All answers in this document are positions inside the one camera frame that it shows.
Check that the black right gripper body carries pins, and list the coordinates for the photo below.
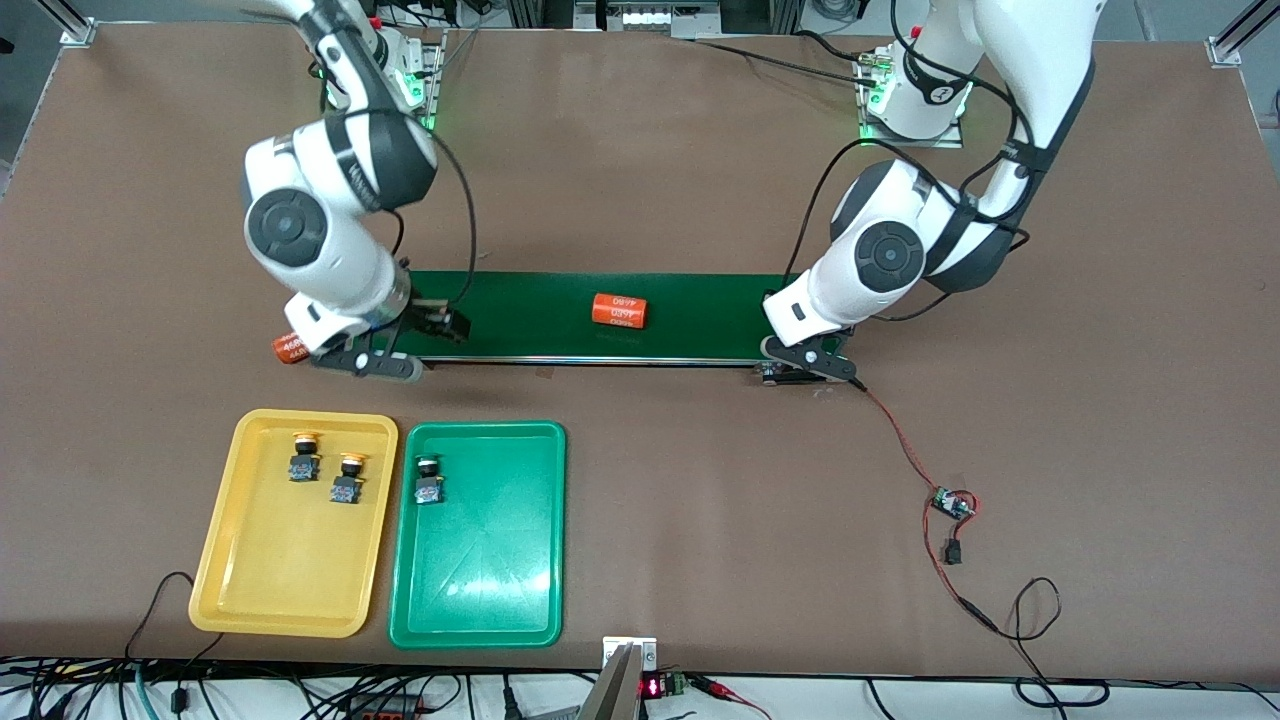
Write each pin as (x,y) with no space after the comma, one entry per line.
(428,319)

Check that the orange printed cylinder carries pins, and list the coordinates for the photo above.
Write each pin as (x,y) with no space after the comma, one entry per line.
(620,310)
(288,348)

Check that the green mushroom push button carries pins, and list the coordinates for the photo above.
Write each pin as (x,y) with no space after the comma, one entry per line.
(430,490)

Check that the yellow mushroom push button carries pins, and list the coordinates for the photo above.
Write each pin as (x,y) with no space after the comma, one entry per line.
(346,490)
(304,468)

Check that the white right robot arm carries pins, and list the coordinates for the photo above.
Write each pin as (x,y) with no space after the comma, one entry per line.
(300,230)

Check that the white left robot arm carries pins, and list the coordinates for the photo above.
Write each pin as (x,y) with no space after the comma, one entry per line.
(890,255)

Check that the green plastic tray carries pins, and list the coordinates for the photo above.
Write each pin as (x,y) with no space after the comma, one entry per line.
(490,560)

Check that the green conveyor belt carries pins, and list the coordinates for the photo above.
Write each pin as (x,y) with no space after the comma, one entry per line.
(700,315)

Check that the yellow plastic tray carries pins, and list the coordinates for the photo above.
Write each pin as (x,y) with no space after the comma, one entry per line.
(290,560)

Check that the aluminium equipment rack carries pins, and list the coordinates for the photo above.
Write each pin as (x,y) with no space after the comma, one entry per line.
(650,18)

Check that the red terminal block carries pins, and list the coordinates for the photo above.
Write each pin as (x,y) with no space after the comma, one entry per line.
(385,710)

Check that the red LED display module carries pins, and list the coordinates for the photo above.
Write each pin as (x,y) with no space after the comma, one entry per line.
(652,687)

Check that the small green circuit board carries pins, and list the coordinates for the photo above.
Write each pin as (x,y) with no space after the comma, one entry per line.
(950,503)

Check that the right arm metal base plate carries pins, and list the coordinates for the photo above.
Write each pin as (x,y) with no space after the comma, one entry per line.
(436,75)

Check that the grey metal camera bracket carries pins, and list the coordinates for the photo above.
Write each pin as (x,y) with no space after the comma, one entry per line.
(615,690)

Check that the aluminium corner post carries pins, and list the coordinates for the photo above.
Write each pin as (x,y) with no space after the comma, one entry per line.
(1235,40)
(75,28)

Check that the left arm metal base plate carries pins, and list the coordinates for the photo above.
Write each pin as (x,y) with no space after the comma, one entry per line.
(900,143)

